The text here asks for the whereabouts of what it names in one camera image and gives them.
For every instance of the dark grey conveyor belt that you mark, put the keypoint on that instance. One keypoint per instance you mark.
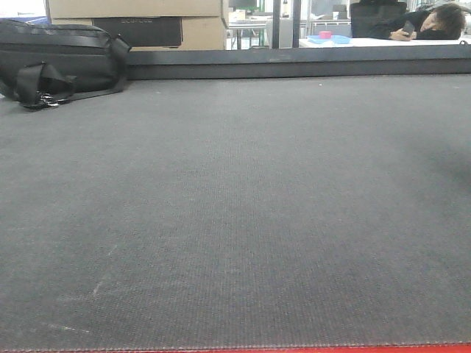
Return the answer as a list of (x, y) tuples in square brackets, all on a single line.
[(239, 214)]

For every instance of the white table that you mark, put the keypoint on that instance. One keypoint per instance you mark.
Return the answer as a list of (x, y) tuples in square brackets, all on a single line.
[(371, 42)]

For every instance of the light blue tray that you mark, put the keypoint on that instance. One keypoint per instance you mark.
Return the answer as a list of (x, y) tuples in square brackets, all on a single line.
[(333, 39)]

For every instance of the pink tape roll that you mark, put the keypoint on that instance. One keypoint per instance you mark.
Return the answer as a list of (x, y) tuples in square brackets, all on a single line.
[(325, 35)]

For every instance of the large cardboard box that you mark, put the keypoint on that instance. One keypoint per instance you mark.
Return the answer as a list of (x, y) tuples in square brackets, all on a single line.
[(151, 24)]

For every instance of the black office chair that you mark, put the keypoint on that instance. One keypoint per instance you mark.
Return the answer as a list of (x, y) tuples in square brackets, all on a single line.
[(365, 14)]

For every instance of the black fabric bag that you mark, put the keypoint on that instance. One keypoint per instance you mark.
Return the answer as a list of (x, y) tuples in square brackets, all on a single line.
[(46, 65)]

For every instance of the black smartphone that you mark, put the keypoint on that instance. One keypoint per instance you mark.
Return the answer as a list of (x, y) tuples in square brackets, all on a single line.
[(408, 28)]

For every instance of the person in black resting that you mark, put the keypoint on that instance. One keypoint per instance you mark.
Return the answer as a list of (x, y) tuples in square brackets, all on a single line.
[(445, 22)]

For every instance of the black vertical post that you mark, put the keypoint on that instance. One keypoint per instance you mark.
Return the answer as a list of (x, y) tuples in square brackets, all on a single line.
[(276, 24)]

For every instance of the black conveyor side rail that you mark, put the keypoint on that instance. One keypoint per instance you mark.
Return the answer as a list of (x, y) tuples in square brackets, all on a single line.
[(301, 62)]

